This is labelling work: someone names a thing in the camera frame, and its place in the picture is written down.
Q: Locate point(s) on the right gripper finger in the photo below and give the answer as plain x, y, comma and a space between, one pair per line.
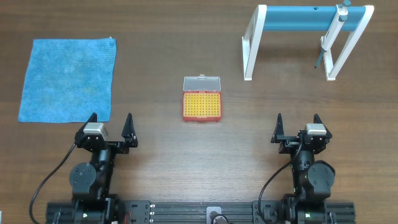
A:
279, 129
317, 119

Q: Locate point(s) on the red and yellow tip box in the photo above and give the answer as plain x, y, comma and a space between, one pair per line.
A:
202, 105

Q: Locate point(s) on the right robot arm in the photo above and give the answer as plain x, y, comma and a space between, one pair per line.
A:
320, 179

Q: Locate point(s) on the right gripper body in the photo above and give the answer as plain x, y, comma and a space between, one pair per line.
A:
312, 143

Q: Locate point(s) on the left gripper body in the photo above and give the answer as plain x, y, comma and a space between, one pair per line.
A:
93, 144

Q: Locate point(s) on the white and blue stand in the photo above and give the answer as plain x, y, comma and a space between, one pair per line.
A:
298, 18

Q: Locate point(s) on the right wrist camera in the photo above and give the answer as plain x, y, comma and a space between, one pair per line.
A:
315, 129

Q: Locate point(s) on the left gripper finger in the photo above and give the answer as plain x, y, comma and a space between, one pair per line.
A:
92, 117
129, 129

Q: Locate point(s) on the blue cloth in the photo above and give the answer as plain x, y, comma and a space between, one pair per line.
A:
65, 81

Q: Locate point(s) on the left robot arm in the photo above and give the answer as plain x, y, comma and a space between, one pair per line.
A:
82, 179

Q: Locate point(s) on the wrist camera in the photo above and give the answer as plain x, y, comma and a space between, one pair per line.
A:
315, 129
95, 130

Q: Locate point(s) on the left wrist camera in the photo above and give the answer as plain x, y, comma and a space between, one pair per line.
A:
95, 130

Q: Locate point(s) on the white pipette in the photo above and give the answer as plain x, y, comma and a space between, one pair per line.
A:
335, 26

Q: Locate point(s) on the mounting rail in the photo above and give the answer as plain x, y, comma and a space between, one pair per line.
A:
186, 213

